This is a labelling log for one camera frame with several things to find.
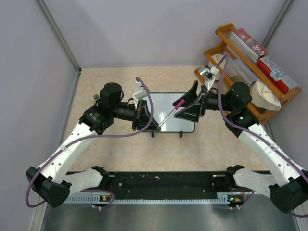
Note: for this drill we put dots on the red box top shelf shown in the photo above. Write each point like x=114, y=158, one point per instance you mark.
x=247, y=45

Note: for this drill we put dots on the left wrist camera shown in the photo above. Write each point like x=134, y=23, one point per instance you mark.
x=140, y=93

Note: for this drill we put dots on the magenta capped marker pen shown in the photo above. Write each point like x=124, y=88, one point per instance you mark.
x=172, y=113

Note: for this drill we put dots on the clear plastic container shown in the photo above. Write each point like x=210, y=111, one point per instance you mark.
x=240, y=72

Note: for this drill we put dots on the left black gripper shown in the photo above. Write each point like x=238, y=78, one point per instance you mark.
x=143, y=115

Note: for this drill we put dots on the cream cloth bundle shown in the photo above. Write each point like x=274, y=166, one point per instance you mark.
x=263, y=97

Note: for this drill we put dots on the black framed whiteboard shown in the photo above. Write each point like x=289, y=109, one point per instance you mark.
x=162, y=103

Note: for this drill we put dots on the grey slotted cable duct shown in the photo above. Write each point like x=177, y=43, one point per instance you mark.
x=99, y=199

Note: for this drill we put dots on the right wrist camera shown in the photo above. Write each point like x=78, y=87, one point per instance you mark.
x=209, y=75

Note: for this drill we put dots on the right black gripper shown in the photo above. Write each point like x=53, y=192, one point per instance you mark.
x=192, y=112

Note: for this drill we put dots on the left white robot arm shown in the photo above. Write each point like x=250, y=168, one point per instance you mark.
x=51, y=181

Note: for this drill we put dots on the red white box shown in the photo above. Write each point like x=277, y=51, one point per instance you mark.
x=276, y=74

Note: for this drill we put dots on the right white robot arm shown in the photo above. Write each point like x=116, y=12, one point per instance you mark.
x=287, y=183

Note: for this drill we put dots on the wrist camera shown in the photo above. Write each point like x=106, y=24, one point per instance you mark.
x=209, y=75
x=140, y=93

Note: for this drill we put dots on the orange wooden shelf rack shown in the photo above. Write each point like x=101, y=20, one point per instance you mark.
x=248, y=61

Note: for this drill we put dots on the white yellow jar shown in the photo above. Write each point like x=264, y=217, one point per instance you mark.
x=217, y=57

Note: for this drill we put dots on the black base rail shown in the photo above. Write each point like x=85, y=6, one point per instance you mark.
x=166, y=184

